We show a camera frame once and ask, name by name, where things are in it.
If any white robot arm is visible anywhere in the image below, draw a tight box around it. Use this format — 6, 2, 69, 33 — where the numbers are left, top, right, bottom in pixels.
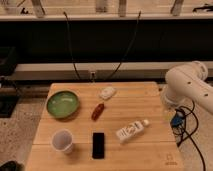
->
161, 61, 213, 115

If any white horizontal rail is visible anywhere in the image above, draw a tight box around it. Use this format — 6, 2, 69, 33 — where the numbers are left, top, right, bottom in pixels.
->
7, 62, 182, 81

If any blue cable connector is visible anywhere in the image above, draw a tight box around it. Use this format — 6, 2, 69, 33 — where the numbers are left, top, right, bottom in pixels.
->
170, 113, 184, 127

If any right black cable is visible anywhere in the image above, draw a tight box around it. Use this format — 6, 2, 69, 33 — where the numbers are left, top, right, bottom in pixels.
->
103, 10, 142, 81

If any black smartphone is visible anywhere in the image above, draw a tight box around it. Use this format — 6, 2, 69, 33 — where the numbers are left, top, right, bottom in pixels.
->
92, 133, 105, 159

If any left black cable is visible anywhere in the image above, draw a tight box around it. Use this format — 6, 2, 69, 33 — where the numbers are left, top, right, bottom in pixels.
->
63, 11, 82, 81

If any white wall outlet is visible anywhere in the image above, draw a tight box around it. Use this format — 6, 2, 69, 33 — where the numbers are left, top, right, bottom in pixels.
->
89, 70, 96, 80

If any white plastic bottle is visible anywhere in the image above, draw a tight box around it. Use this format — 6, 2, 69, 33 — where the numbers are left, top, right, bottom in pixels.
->
116, 119, 150, 143

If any green bowl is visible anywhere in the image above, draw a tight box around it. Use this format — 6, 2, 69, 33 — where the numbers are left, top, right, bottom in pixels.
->
46, 91, 80, 119

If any red chili pepper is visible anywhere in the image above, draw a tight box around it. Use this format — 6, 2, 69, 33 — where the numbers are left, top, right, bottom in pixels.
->
91, 103, 105, 121

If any white crumpled cloth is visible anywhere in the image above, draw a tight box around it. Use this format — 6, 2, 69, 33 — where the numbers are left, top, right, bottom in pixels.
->
100, 86, 116, 100

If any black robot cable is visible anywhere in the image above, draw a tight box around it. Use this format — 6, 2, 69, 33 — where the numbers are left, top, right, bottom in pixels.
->
171, 99, 207, 171

